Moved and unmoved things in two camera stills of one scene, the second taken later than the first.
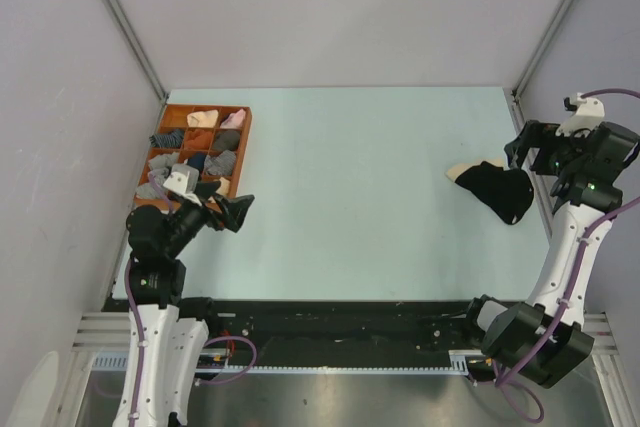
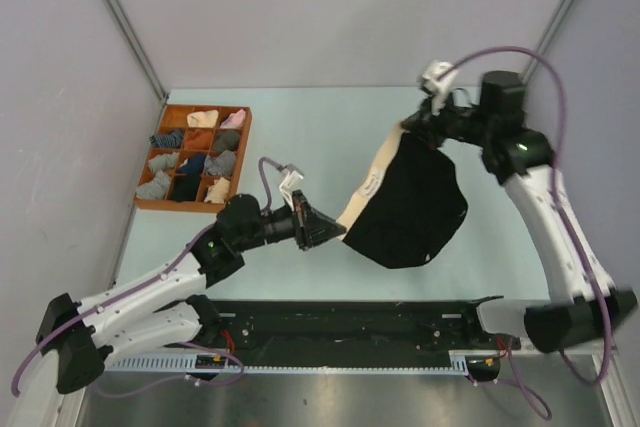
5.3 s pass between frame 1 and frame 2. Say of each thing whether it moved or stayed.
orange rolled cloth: stayed
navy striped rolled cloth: stayed
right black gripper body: moved
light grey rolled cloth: stayed
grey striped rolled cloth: stayed
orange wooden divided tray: stayed
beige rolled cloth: stayed
